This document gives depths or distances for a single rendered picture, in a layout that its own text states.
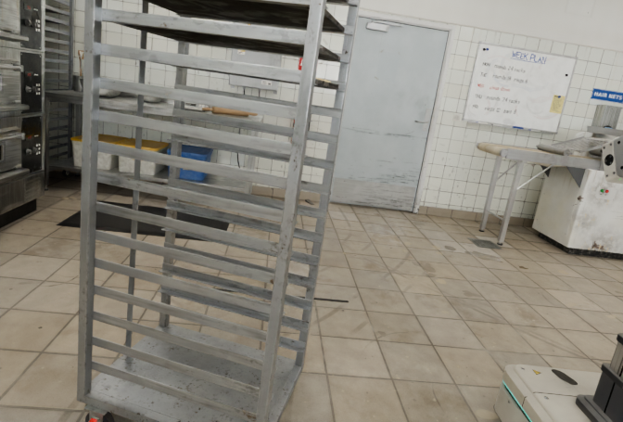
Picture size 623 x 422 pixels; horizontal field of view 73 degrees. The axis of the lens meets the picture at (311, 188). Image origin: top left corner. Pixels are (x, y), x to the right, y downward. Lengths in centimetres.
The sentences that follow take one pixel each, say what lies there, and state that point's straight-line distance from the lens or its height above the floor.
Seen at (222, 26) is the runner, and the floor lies 133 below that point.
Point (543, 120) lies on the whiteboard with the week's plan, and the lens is 548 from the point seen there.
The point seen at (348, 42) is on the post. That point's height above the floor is 137.
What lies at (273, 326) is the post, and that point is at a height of 57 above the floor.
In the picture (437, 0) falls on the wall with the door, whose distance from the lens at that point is 498.
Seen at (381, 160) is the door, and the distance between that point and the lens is 485.
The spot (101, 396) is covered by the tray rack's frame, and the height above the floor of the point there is 15.
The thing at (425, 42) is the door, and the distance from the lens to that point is 493.
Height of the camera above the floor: 120
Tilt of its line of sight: 13 degrees down
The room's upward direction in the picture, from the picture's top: 8 degrees clockwise
